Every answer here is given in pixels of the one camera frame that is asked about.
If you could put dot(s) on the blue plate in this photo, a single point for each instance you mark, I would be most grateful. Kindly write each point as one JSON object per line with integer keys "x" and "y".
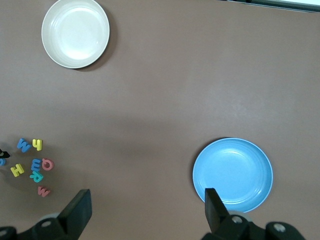
{"x": 235, "y": 170}

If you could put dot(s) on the dark blue foam letter W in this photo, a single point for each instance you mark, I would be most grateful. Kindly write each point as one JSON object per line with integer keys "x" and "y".
{"x": 23, "y": 145}

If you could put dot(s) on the yellow foam lowercase h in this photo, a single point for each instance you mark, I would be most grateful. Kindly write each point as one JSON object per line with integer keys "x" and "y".
{"x": 38, "y": 145}

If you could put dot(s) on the pink foam letter Q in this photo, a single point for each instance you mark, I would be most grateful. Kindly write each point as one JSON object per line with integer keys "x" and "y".
{"x": 43, "y": 163}

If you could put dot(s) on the pink foam letter M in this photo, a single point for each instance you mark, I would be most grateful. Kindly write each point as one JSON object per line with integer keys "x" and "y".
{"x": 43, "y": 192}

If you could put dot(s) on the beige plate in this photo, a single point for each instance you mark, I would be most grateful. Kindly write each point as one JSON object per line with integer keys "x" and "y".
{"x": 75, "y": 33}

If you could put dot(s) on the yellow foam uppercase H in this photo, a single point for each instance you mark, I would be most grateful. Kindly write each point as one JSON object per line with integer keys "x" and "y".
{"x": 17, "y": 170}

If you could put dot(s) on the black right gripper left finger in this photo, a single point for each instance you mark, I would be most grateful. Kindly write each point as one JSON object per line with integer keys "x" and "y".
{"x": 77, "y": 212}

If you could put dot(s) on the teal foam letter R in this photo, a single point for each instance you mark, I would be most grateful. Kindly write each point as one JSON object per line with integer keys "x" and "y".
{"x": 37, "y": 177}

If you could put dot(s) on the blue foam lowercase g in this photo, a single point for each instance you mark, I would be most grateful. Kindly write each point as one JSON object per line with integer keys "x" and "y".
{"x": 2, "y": 162}

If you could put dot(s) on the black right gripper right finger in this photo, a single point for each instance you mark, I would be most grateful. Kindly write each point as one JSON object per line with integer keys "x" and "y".
{"x": 212, "y": 207}

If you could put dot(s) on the light blue foam lowercase m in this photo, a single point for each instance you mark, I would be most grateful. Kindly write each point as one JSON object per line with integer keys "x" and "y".
{"x": 35, "y": 164}

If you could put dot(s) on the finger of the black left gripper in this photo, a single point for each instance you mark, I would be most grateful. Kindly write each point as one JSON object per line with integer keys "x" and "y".
{"x": 4, "y": 154}

